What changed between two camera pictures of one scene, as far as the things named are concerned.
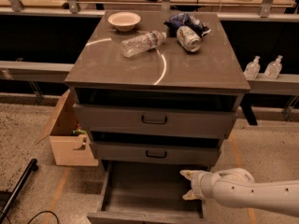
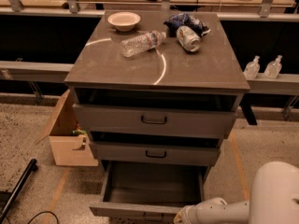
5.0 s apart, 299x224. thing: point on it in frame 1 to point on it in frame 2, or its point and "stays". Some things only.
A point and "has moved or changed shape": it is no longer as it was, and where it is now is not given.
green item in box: [78, 132] stays
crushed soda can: [189, 39] stays
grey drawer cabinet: [157, 96] stays
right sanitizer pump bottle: [274, 68] stays
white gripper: [197, 184] to [191, 215]
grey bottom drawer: [148, 192] has moved or changed shape
